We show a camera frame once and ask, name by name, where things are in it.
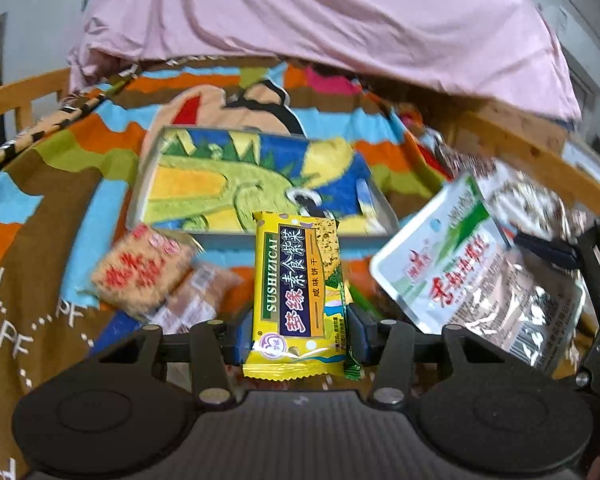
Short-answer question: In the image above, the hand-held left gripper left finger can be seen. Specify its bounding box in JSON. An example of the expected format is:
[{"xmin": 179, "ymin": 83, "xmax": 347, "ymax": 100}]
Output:
[{"xmin": 87, "ymin": 304, "xmax": 255, "ymax": 409}]

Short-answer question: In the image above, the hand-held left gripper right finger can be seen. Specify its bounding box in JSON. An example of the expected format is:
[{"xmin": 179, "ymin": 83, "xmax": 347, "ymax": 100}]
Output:
[{"xmin": 347, "ymin": 304, "xmax": 513, "ymax": 409}]

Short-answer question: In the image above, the green stick snack packet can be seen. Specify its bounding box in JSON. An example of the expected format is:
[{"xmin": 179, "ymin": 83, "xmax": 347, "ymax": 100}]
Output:
[{"xmin": 342, "ymin": 280, "xmax": 364, "ymax": 381}]

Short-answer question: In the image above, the brown snack bar packet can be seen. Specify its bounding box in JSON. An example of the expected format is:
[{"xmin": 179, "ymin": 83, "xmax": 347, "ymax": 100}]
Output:
[{"xmin": 145, "ymin": 260, "xmax": 243, "ymax": 336}]

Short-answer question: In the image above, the yellow biscuit packet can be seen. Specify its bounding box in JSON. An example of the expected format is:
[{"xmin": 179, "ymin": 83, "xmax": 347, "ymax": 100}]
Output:
[{"xmin": 242, "ymin": 210, "xmax": 351, "ymax": 381}]

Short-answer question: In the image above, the white green snack pouch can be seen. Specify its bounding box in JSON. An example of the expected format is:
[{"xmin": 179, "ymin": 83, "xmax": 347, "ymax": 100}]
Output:
[{"xmin": 369, "ymin": 172, "xmax": 586, "ymax": 376}]

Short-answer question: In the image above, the silver tray dinosaur print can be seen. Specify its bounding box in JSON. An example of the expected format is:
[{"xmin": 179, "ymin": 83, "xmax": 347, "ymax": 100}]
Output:
[{"xmin": 126, "ymin": 126, "xmax": 400, "ymax": 247}]

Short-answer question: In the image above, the wooden board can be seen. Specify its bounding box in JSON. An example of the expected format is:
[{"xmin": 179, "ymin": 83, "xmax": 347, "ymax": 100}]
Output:
[{"xmin": 450, "ymin": 100, "xmax": 600, "ymax": 221}]

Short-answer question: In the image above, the rice cracker packet red print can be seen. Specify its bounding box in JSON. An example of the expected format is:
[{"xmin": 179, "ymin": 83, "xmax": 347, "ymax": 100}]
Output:
[{"xmin": 77, "ymin": 224, "xmax": 201, "ymax": 321}]

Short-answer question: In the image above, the blue snack packet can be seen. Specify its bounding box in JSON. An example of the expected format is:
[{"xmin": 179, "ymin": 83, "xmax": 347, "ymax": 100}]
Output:
[{"xmin": 97, "ymin": 310, "xmax": 147, "ymax": 356}]

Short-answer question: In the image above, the colourful printed blanket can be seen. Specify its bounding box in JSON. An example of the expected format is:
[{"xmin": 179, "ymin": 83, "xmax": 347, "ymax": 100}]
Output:
[{"xmin": 0, "ymin": 55, "xmax": 600, "ymax": 480}]

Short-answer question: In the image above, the pink quilt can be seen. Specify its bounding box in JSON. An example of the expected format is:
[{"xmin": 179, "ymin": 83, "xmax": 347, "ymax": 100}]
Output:
[{"xmin": 69, "ymin": 0, "xmax": 583, "ymax": 123}]

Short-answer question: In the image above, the wooden bed rail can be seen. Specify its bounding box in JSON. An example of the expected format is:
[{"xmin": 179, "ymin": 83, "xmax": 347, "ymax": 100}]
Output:
[{"xmin": 0, "ymin": 67, "xmax": 73, "ymax": 131}]

